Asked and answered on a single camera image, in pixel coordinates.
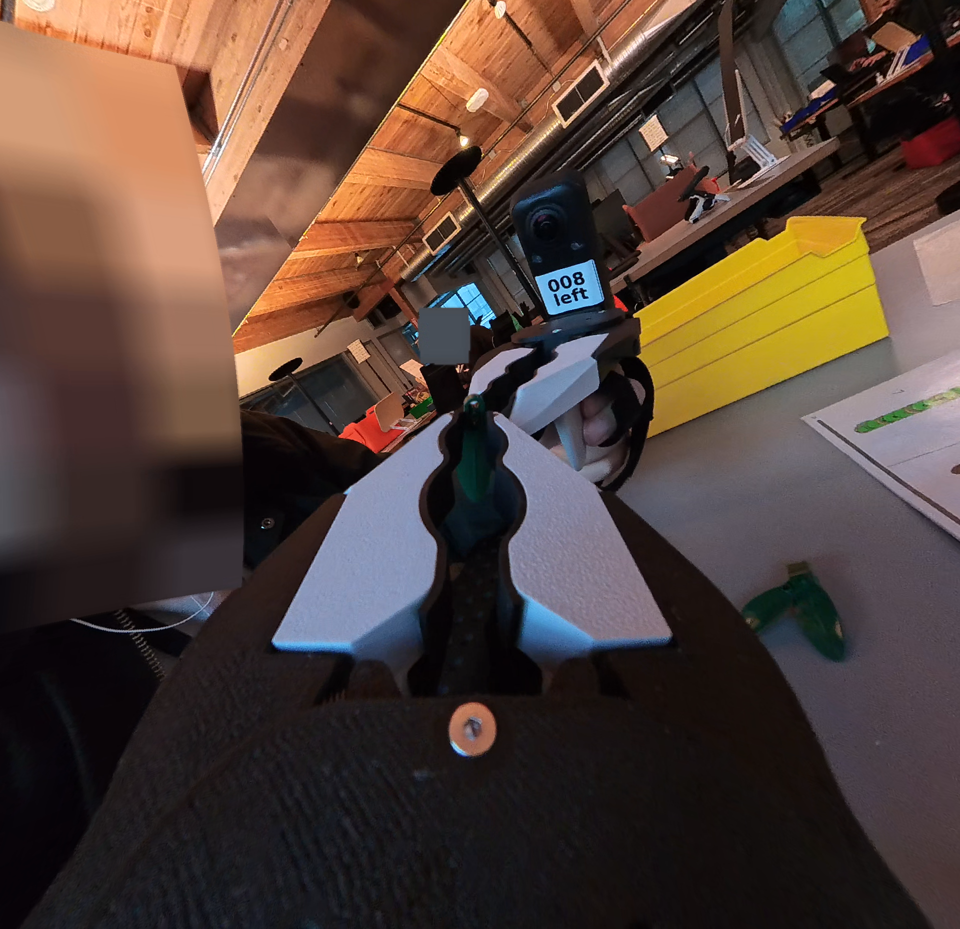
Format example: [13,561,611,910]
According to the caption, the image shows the person's dark jacket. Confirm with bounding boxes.
[0,606,192,929]

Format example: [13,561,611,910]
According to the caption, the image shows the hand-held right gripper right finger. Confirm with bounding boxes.
[486,410,674,696]

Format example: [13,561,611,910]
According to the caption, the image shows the person's left forearm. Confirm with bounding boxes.
[240,410,391,570]

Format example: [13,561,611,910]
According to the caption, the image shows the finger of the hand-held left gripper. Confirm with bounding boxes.
[467,344,555,413]
[510,334,610,439]

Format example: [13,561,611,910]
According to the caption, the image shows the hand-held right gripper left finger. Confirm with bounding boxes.
[270,411,470,696]

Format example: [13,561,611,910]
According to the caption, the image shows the person's left hand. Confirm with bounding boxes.
[579,377,648,488]

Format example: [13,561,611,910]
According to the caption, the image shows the white cord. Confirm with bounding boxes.
[69,590,217,635]

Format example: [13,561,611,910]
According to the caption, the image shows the orange safety vest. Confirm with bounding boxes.
[337,413,425,456]

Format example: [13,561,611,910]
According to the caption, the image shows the red container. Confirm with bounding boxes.
[900,117,960,171]

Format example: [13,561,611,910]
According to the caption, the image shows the grey desk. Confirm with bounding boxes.
[600,209,960,929]
[621,137,843,287]

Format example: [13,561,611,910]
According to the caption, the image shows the silver air duct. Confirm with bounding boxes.
[393,14,691,281]

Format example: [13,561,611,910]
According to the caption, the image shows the yellow plastic bin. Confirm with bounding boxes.
[633,215,891,439]

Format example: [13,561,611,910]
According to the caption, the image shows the dark green leaf piece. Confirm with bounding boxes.
[459,393,498,504]

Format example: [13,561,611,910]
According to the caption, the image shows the open instruction booklet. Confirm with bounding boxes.
[801,350,960,542]

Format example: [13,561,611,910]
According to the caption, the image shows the green double leaf piece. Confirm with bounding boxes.
[741,563,847,662]

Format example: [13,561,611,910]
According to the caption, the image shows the white vent grille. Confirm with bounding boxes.
[552,59,610,128]
[421,211,462,255]

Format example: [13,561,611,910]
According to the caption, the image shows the black floor lamp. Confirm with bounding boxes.
[430,146,543,323]
[267,356,339,437]

